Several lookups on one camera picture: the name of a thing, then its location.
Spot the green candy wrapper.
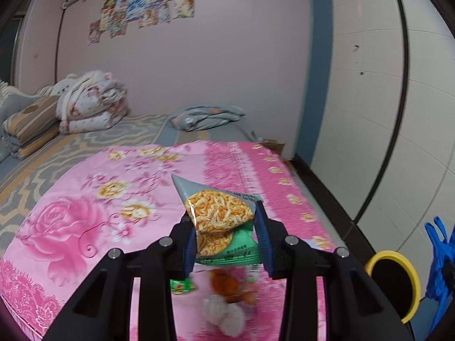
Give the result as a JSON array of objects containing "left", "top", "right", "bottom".
[{"left": 170, "top": 278, "right": 196, "bottom": 295}]

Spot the cardboard box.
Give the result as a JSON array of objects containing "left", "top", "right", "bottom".
[{"left": 252, "top": 139, "right": 285, "bottom": 155}]

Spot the noodle snack bag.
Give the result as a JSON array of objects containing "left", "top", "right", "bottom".
[{"left": 172, "top": 175, "right": 261, "bottom": 267}]

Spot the wall poster collage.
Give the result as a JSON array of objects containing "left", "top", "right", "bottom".
[{"left": 87, "top": 0, "right": 195, "bottom": 45}]

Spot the white wardrobe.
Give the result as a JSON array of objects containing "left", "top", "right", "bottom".
[{"left": 293, "top": 0, "right": 454, "bottom": 272}]

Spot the folded floral quilt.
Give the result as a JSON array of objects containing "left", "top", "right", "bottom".
[{"left": 52, "top": 70, "right": 129, "bottom": 135}]

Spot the blue plastic bag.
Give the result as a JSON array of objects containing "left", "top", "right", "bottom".
[{"left": 425, "top": 216, "right": 454, "bottom": 334}]

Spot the orange peel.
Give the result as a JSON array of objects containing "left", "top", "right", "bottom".
[{"left": 209, "top": 269, "right": 258, "bottom": 305}]

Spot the grey patterned bed sheet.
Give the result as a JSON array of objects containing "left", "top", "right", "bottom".
[{"left": 1, "top": 115, "right": 260, "bottom": 252}]

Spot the yellow rimmed black trash bin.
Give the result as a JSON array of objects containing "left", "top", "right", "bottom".
[{"left": 365, "top": 250, "right": 421, "bottom": 323}]

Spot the grey folded blanket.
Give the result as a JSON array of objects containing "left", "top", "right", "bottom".
[{"left": 169, "top": 105, "right": 245, "bottom": 132}]

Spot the striped pillow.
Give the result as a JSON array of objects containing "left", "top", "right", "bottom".
[{"left": 1, "top": 95, "right": 59, "bottom": 160}]

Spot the pink floral bedspread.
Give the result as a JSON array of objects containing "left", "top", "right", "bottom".
[{"left": 1, "top": 141, "right": 334, "bottom": 340}]

